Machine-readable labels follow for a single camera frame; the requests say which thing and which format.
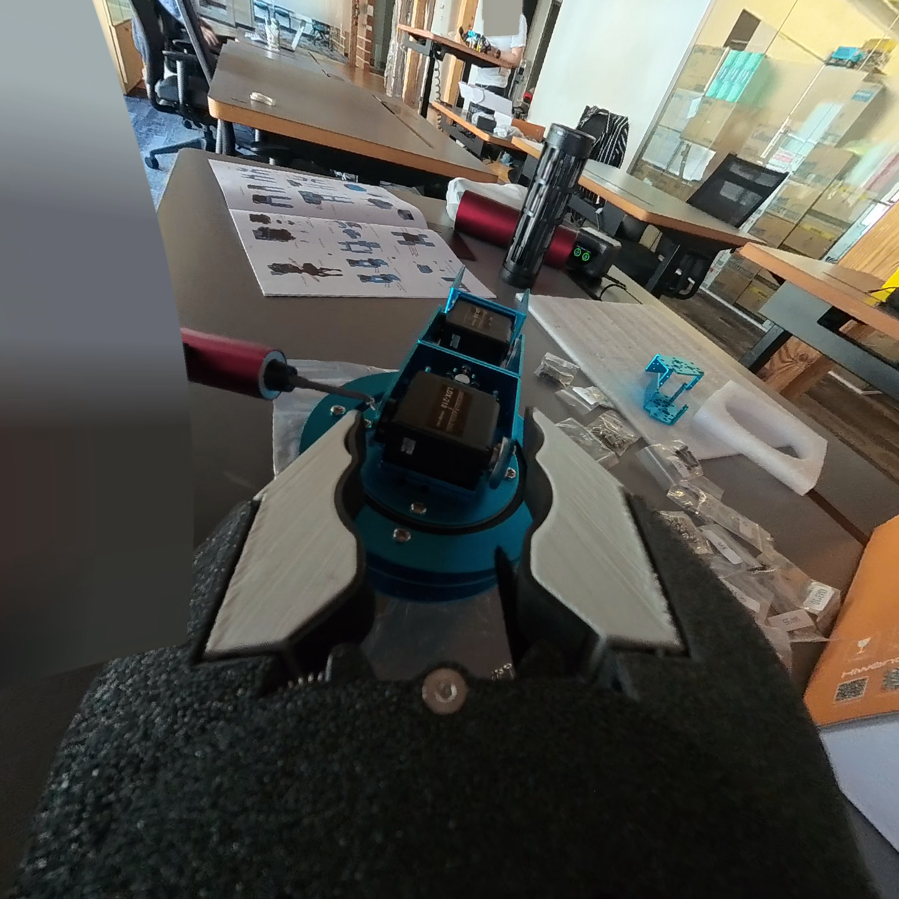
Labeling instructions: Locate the white foam block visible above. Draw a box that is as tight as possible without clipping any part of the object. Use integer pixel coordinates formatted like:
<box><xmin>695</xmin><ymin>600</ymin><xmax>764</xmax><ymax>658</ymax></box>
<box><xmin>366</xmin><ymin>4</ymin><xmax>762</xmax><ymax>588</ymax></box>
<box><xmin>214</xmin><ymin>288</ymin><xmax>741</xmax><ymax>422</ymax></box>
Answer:
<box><xmin>694</xmin><ymin>379</ymin><xmax>830</xmax><ymax>497</ymax></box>

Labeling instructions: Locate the orange cardboard box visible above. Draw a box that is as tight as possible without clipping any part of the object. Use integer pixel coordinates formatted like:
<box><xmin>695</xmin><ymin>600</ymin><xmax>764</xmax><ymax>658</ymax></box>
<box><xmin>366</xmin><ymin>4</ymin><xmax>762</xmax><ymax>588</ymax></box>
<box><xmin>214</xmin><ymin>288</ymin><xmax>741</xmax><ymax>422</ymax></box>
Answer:
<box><xmin>803</xmin><ymin>515</ymin><xmax>899</xmax><ymax>728</ymax></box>

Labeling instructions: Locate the black mesh cylinder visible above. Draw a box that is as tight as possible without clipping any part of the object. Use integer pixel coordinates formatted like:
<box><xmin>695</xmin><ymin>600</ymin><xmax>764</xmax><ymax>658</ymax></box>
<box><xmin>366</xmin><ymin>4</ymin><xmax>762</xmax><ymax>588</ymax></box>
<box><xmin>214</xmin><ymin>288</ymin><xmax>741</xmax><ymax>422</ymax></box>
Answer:
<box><xmin>499</xmin><ymin>123</ymin><xmax>598</xmax><ymax>289</ymax></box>

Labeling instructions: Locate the dark desk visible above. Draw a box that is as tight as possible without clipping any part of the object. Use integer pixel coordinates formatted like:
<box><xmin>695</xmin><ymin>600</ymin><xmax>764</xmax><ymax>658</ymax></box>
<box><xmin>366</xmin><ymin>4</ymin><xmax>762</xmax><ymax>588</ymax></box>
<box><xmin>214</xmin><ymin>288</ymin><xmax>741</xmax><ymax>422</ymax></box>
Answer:
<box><xmin>156</xmin><ymin>147</ymin><xmax>879</xmax><ymax>710</ymax></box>

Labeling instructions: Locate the striped black white bag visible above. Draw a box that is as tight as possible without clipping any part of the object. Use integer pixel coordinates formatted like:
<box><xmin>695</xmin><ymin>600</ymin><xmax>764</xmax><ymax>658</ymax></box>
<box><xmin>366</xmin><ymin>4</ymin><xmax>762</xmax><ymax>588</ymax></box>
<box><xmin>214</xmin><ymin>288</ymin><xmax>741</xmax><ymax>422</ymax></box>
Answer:
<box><xmin>576</xmin><ymin>105</ymin><xmax>631</xmax><ymax>169</ymax></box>

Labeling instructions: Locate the stack of cardboard boxes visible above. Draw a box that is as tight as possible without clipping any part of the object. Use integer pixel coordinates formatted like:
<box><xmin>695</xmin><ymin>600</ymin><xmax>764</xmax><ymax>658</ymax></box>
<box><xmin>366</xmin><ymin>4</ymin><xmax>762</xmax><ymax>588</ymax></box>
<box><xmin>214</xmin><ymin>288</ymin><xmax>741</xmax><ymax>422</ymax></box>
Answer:
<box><xmin>632</xmin><ymin>42</ymin><xmax>887</xmax><ymax>271</ymax></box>

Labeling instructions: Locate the black mesh chair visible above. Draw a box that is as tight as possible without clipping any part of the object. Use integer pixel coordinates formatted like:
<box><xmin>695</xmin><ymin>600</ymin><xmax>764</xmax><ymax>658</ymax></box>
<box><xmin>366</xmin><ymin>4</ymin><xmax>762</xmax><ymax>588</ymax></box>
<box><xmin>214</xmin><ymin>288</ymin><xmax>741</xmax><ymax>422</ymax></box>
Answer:
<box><xmin>687</xmin><ymin>153</ymin><xmax>791</xmax><ymax>233</ymax></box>

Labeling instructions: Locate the red cylinder case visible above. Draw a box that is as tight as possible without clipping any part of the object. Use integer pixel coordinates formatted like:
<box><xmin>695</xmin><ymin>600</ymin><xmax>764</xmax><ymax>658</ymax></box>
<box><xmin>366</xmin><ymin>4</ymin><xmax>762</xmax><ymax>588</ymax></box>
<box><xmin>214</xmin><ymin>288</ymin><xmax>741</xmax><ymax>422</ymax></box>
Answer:
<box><xmin>453</xmin><ymin>193</ymin><xmax>578</xmax><ymax>269</ymax></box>

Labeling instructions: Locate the white foam sheet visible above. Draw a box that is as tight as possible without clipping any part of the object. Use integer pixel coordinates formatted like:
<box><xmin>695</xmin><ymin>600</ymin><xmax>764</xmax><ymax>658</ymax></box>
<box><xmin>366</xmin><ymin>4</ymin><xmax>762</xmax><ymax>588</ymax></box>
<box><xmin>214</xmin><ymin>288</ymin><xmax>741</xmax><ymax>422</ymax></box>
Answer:
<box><xmin>527</xmin><ymin>290</ymin><xmax>714</xmax><ymax>450</ymax></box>

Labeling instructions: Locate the printed instruction manual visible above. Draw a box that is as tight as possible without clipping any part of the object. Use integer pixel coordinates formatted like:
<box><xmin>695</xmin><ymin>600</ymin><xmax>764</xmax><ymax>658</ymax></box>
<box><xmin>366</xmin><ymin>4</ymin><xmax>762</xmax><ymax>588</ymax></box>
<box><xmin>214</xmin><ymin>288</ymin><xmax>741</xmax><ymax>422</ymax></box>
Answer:
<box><xmin>208</xmin><ymin>158</ymin><xmax>497</xmax><ymax>298</ymax></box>

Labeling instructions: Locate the black charger with green lights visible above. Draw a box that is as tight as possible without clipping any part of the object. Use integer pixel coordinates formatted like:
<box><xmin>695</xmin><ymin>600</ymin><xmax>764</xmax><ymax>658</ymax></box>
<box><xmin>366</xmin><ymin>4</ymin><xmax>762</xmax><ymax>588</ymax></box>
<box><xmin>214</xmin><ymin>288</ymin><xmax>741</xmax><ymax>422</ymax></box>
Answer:
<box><xmin>567</xmin><ymin>227</ymin><xmax>623</xmax><ymax>280</ymax></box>

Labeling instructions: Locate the blue metal bracket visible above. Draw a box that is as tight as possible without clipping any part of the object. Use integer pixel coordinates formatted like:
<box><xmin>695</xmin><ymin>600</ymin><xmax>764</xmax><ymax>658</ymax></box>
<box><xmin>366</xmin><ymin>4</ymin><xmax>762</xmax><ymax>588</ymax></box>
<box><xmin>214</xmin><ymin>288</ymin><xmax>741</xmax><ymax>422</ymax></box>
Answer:
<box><xmin>641</xmin><ymin>353</ymin><xmax>706</xmax><ymax>427</ymax></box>

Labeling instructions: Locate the wooden standing desk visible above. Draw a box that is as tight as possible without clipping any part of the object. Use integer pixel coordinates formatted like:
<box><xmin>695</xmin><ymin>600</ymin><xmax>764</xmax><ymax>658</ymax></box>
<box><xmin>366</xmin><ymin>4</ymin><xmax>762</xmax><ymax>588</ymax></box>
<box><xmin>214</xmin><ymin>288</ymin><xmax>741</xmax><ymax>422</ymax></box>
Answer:
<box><xmin>397</xmin><ymin>24</ymin><xmax>526</xmax><ymax>145</ymax></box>

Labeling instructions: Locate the white plastic bag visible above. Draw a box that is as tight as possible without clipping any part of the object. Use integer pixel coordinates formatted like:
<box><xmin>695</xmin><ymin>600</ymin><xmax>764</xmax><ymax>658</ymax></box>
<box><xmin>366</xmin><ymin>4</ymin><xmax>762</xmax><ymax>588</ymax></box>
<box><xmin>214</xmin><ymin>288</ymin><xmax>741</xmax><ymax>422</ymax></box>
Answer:
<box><xmin>446</xmin><ymin>177</ymin><xmax>528</xmax><ymax>212</ymax></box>

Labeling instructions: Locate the black office chair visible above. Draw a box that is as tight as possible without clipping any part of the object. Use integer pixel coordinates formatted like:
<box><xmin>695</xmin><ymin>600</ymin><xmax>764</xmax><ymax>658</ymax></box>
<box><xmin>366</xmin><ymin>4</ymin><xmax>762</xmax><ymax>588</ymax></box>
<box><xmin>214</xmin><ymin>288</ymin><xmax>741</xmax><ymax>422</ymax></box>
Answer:
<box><xmin>130</xmin><ymin>0</ymin><xmax>220</xmax><ymax>169</ymax></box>

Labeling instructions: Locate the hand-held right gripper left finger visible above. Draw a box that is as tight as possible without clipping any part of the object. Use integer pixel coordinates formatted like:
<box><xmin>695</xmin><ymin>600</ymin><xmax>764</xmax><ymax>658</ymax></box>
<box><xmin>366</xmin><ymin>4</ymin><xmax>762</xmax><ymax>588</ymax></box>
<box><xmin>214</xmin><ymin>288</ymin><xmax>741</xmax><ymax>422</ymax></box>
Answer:
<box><xmin>200</xmin><ymin>409</ymin><xmax>369</xmax><ymax>668</ymax></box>

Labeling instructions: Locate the pile of small screw bags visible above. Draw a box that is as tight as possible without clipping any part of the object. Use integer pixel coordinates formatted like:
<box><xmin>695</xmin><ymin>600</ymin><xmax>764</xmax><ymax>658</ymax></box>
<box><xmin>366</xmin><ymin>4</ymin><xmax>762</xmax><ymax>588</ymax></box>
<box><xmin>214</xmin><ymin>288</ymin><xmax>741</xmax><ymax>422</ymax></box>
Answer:
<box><xmin>535</xmin><ymin>351</ymin><xmax>844</xmax><ymax>643</ymax></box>

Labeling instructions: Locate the red screwdriver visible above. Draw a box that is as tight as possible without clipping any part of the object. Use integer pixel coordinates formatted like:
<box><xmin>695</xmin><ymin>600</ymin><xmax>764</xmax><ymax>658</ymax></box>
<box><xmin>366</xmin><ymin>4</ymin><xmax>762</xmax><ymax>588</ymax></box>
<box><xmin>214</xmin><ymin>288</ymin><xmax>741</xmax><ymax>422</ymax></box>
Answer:
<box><xmin>181</xmin><ymin>329</ymin><xmax>376</xmax><ymax>410</ymax></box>

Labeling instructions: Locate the blue toy robot arm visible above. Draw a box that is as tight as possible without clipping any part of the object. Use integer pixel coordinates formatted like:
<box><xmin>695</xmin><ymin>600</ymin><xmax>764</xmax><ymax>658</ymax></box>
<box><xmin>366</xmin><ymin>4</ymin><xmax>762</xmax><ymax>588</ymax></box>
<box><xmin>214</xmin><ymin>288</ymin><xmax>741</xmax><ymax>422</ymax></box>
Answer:
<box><xmin>298</xmin><ymin>267</ymin><xmax>545</xmax><ymax>605</ymax></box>

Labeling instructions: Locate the wooden edged table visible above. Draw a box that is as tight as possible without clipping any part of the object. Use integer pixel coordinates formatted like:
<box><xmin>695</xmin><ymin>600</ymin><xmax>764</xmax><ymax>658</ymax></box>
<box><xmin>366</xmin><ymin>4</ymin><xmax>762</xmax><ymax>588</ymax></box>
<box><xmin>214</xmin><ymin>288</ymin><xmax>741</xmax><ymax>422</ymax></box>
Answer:
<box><xmin>208</xmin><ymin>42</ymin><xmax>507</xmax><ymax>185</ymax></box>
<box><xmin>513</xmin><ymin>137</ymin><xmax>763</xmax><ymax>296</ymax></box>
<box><xmin>737</xmin><ymin>242</ymin><xmax>899</xmax><ymax>394</ymax></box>

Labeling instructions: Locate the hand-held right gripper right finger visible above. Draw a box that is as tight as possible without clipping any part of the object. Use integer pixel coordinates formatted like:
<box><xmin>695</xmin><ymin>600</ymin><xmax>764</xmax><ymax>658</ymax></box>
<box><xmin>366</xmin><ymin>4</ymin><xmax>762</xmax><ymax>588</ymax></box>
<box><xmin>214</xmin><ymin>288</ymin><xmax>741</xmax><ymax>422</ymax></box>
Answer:
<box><xmin>525</xmin><ymin>407</ymin><xmax>688</xmax><ymax>657</ymax></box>

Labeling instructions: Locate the white cardboard box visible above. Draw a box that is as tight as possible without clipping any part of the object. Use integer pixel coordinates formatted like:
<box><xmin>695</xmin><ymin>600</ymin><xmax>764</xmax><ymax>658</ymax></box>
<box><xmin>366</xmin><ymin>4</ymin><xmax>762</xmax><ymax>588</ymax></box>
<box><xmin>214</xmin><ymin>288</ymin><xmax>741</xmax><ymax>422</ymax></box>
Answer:
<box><xmin>817</xmin><ymin>722</ymin><xmax>899</xmax><ymax>844</ymax></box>

